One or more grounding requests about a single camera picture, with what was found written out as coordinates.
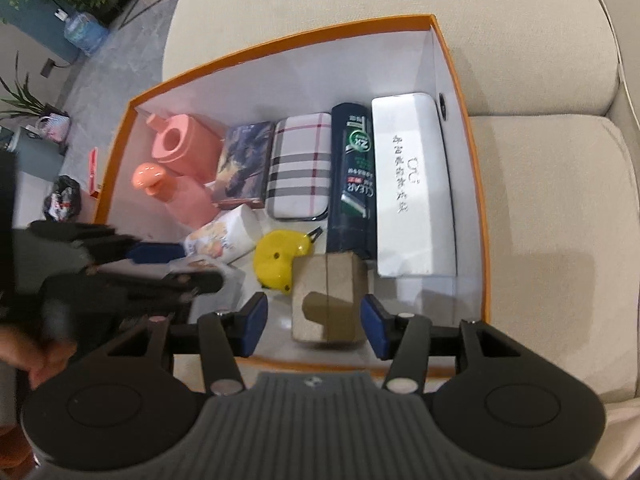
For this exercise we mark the beige sofa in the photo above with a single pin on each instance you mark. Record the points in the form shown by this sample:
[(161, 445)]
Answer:
[(550, 210)]

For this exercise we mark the dark shampoo bottle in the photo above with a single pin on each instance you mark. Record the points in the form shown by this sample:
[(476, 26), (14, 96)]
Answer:
[(352, 185)]

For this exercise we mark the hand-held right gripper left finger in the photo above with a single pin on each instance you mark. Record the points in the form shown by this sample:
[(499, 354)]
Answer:
[(252, 325)]

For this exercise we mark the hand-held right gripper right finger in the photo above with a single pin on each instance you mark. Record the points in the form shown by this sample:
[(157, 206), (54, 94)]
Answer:
[(376, 327)]

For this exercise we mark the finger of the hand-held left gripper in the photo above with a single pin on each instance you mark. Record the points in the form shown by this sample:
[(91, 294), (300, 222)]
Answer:
[(165, 287), (155, 252)]

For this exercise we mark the red flat packet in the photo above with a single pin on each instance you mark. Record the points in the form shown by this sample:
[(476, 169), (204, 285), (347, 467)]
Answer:
[(93, 172)]

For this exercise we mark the pink plastic container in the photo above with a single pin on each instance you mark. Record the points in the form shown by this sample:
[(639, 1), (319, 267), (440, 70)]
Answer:
[(192, 150)]

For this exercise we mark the pink woven bag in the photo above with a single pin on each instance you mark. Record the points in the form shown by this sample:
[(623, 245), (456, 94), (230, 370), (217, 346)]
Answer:
[(52, 127)]

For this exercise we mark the black plastic bag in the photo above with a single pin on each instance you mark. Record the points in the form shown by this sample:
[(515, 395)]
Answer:
[(62, 197)]

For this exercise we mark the grey round bin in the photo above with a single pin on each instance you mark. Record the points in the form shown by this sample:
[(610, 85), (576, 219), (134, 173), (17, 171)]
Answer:
[(35, 155)]

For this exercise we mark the long-leaf potted plant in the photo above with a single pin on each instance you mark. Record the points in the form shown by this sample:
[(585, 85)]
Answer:
[(22, 95)]

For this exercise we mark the long white box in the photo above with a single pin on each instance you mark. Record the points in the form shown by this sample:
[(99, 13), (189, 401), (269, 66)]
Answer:
[(415, 185)]

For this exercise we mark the blue water jug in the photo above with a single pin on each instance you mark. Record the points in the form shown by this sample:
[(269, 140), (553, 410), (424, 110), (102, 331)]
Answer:
[(85, 32)]

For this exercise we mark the dark photo card box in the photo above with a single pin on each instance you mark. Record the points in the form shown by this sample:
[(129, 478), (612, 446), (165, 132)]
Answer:
[(245, 165)]

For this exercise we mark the orange cardboard box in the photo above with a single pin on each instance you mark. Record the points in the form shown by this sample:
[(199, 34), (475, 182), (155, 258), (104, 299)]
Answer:
[(310, 75)]

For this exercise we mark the small brown cardboard box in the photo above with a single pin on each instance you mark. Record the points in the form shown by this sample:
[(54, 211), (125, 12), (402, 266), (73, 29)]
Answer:
[(330, 280)]

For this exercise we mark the pink round-cap bottle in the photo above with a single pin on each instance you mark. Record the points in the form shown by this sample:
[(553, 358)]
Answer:
[(185, 200)]

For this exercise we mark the clear plastic cube box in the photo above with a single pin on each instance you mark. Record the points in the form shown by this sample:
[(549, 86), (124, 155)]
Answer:
[(230, 282)]

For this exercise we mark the white wall outlet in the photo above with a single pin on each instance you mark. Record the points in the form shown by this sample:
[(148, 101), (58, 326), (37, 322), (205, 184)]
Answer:
[(60, 14)]

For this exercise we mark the person's left hand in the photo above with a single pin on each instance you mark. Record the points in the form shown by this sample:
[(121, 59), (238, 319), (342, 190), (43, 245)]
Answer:
[(35, 355)]

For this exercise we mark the floral tissue packet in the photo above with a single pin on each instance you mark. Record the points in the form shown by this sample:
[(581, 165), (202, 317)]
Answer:
[(220, 235)]

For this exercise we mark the yellow plastic item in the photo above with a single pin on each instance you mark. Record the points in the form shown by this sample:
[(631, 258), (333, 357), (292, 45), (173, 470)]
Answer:
[(277, 255)]

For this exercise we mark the plaid case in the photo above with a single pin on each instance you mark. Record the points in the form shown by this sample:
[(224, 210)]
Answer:
[(297, 165)]

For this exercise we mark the dark wall outlet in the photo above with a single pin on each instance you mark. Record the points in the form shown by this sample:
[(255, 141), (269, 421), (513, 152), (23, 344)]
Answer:
[(47, 68)]

